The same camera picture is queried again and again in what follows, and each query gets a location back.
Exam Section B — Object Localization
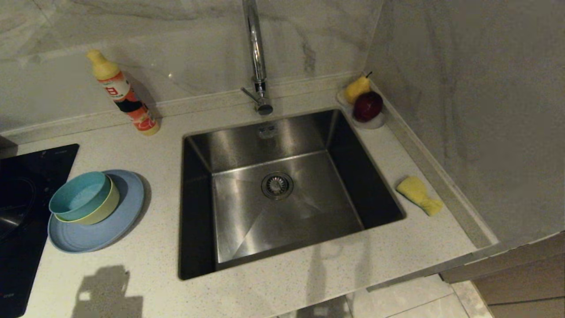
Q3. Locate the chrome kitchen faucet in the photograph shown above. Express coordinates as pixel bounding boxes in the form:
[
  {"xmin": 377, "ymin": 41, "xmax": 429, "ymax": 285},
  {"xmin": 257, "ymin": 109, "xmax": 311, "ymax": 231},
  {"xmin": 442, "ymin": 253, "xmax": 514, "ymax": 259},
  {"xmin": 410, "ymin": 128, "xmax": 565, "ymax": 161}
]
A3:
[{"xmin": 241, "ymin": 0, "xmax": 274, "ymax": 116}]

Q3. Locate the yellow sponge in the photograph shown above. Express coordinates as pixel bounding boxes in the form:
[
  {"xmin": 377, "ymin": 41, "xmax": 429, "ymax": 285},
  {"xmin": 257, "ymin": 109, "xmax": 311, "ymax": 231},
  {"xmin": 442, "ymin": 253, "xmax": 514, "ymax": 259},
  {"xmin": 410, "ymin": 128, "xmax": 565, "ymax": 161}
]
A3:
[{"xmin": 396, "ymin": 176, "xmax": 444, "ymax": 217}]

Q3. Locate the blue plate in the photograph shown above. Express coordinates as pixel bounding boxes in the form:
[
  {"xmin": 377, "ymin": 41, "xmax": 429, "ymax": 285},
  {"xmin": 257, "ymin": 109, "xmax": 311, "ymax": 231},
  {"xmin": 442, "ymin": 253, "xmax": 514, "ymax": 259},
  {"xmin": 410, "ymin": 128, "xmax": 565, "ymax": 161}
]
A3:
[{"xmin": 47, "ymin": 169, "xmax": 146, "ymax": 254}]

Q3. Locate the orange white dish soap bottle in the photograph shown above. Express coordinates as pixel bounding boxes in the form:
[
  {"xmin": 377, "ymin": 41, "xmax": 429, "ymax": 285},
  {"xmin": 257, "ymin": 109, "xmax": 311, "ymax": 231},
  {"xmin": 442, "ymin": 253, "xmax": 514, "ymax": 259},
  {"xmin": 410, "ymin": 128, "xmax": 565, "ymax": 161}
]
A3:
[{"xmin": 87, "ymin": 49, "xmax": 161, "ymax": 136}]

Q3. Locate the yellow bowl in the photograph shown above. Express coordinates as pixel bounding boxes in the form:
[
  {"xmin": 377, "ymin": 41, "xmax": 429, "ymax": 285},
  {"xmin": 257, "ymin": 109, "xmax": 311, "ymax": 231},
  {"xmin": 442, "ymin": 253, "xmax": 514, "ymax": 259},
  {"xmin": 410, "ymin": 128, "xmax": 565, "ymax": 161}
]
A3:
[{"xmin": 54, "ymin": 176, "xmax": 121, "ymax": 226}]

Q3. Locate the teal bowl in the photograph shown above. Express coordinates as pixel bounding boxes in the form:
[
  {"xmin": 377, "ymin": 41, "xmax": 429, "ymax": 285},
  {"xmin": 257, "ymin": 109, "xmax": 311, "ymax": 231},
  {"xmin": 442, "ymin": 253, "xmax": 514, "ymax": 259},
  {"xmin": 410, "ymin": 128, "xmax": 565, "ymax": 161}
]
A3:
[{"xmin": 49, "ymin": 171, "xmax": 113, "ymax": 222}]

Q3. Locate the stainless steel sink basin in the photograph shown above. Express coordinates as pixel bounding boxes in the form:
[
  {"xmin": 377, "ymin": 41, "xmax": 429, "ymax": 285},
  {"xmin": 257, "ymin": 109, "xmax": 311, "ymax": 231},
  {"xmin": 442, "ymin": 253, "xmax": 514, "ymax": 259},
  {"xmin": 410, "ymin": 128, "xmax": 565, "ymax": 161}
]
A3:
[{"xmin": 178, "ymin": 108, "xmax": 406, "ymax": 281}]

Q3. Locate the round metal drain strainer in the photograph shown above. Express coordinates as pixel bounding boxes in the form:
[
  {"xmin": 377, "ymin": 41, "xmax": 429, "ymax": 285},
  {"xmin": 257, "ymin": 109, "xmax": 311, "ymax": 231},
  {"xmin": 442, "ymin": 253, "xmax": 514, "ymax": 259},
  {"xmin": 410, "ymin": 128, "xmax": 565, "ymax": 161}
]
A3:
[{"xmin": 261, "ymin": 171, "xmax": 294, "ymax": 200}]

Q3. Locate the small white fruit dish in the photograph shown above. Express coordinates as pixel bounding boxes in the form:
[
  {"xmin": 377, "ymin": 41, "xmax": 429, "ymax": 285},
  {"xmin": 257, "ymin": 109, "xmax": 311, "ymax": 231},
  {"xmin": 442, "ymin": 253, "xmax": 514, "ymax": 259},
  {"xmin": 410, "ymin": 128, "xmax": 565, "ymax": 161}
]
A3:
[{"xmin": 337, "ymin": 88, "xmax": 386, "ymax": 130}]

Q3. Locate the dark red apple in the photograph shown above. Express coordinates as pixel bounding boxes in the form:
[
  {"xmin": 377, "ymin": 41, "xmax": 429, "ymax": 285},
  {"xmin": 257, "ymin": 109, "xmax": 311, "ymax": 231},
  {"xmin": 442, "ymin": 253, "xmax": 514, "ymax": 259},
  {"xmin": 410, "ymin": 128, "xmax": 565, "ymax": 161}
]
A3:
[{"xmin": 353, "ymin": 91, "xmax": 384, "ymax": 123}]

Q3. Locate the yellow pear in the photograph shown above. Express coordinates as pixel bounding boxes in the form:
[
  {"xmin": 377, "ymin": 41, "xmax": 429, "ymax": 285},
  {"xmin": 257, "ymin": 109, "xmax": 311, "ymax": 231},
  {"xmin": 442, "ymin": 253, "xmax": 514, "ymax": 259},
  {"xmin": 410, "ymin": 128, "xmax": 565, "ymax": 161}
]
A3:
[{"xmin": 345, "ymin": 72, "xmax": 373, "ymax": 105}]

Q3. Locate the black induction cooktop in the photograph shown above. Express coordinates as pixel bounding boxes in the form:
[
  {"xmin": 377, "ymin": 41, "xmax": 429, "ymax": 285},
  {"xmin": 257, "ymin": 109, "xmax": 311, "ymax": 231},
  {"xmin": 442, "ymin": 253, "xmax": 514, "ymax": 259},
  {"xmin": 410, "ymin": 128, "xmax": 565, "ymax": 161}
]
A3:
[{"xmin": 0, "ymin": 143, "xmax": 80, "ymax": 318}]

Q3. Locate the wooden cabinet front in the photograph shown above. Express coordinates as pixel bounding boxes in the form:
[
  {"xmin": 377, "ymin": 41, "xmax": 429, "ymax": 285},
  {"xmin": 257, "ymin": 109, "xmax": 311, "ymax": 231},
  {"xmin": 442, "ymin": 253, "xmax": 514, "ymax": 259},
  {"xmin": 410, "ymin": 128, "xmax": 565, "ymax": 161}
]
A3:
[{"xmin": 440, "ymin": 233, "xmax": 565, "ymax": 318}]

